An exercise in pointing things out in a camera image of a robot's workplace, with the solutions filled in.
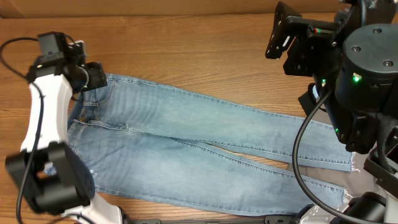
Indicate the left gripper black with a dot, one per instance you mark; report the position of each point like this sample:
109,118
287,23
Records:
97,77

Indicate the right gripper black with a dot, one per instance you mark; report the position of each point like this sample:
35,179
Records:
314,38

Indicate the light blue denim jeans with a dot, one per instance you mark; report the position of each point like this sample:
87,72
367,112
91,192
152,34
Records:
145,140

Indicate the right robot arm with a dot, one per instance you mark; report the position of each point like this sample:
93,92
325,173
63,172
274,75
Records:
353,61

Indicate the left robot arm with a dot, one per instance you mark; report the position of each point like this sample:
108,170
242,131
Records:
49,175

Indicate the light blue garment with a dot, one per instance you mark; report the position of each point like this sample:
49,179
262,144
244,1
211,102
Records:
315,94

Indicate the black garment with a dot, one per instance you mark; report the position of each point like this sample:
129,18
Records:
307,101

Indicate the grey trousers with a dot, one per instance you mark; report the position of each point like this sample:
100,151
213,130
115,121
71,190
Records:
321,156

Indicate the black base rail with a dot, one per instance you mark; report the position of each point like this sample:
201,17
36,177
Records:
269,219

